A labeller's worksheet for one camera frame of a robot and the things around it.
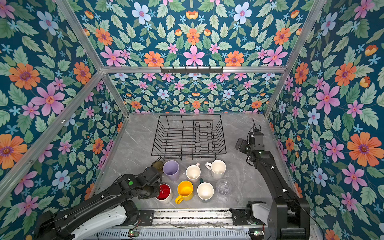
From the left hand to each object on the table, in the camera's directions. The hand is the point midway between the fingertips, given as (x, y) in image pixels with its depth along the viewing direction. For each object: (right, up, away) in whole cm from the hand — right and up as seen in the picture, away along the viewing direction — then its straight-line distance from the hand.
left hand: (162, 193), depth 77 cm
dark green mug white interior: (+23, +1, 0) cm, 23 cm away
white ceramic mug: (+30, +11, +9) cm, 33 cm away
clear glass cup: (+33, +1, +6) cm, 34 cm away
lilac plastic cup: (+4, +11, +6) cm, 13 cm away
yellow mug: (+11, 0, +5) cm, 12 cm away
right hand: (+48, +26, +8) cm, 55 cm away
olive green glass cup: (-4, +13, +6) cm, 15 cm away
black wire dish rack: (+20, +29, +24) cm, 43 cm away
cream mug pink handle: (+16, +8, +10) cm, 20 cm away
